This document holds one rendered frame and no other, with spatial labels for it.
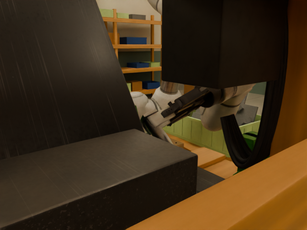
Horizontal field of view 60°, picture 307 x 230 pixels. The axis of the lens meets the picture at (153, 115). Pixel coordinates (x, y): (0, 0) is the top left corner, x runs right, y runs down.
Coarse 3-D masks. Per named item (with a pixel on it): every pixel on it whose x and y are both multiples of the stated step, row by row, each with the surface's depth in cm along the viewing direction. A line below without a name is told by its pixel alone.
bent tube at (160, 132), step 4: (148, 112) 63; (152, 112) 63; (144, 116) 62; (140, 120) 64; (144, 120) 64; (144, 124) 64; (148, 124) 63; (148, 128) 64; (152, 128) 63; (156, 128) 63; (160, 128) 63; (152, 132) 63; (156, 132) 62; (160, 132) 62; (164, 132) 63; (156, 136) 62; (160, 136) 62; (164, 136) 62; (168, 136) 63; (164, 140) 62; (168, 140) 62
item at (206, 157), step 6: (198, 150) 133; (204, 150) 133; (210, 150) 133; (198, 156) 126; (204, 156) 126; (210, 156) 126; (216, 156) 126; (222, 156) 126; (198, 162) 119; (204, 162) 119; (210, 162) 121; (216, 162) 124
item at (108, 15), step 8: (104, 16) 588; (112, 16) 599; (120, 16) 613; (128, 16) 626; (136, 16) 644; (144, 16) 658; (152, 16) 718; (152, 24) 723; (160, 24) 682; (152, 32) 729; (112, 40) 615; (120, 40) 659; (128, 40) 641; (136, 40) 655; (144, 40) 671; (152, 40) 734; (152, 48) 740; (152, 56) 745; (128, 64) 692; (136, 64) 668; (144, 64) 684; (152, 64) 702; (128, 72) 648; (136, 72) 663; (152, 72) 756; (136, 80) 711; (152, 80) 762; (128, 88) 669; (136, 88) 687; (144, 88) 720; (152, 88) 718
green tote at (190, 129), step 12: (180, 120) 179; (192, 120) 170; (168, 132) 192; (180, 132) 181; (192, 132) 172; (204, 132) 163; (216, 132) 156; (204, 144) 164; (216, 144) 157; (228, 156) 151
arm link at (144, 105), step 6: (132, 96) 138; (138, 96) 139; (144, 96) 141; (138, 102) 137; (144, 102) 139; (150, 102) 143; (138, 108) 137; (144, 108) 139; (150, 108) 141; (138, 114) 138
